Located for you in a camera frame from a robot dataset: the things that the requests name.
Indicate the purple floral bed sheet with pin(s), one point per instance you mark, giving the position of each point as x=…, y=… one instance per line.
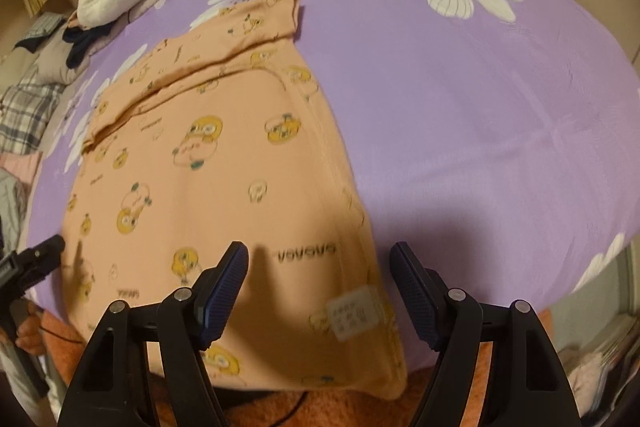
x=475, y=107

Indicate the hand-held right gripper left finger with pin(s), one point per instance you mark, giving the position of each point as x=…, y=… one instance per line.
x=225, y=297

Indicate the stack of books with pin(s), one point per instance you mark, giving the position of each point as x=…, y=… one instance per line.
x=615, y=342

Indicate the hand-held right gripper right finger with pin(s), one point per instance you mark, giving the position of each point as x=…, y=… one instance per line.
x=415, y=297

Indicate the orange printed baby romper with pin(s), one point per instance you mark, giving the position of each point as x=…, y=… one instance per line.
x=225, y=187

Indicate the pale pink cloth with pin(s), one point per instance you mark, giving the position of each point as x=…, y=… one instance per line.
x=587, y=377

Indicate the folded plaid garment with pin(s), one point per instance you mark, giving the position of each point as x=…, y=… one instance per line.
x=42, y=32

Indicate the pink folded cloth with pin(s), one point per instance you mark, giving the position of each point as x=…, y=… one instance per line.
x=17, y=167

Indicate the plaid pillow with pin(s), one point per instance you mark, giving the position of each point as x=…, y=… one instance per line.
x=27, y=112

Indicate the grey pillow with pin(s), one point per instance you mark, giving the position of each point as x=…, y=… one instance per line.
x=55, y=67

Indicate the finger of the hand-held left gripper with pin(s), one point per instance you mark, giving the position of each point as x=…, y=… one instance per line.
x=42, y=252

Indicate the person's left hand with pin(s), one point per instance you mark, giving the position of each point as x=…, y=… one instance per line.
x=31, y=334

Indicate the grey crumpled cloth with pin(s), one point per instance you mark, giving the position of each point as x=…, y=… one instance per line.
x=10, y=207

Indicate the dark navy garment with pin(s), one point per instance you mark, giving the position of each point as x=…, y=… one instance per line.
x=85, y=44

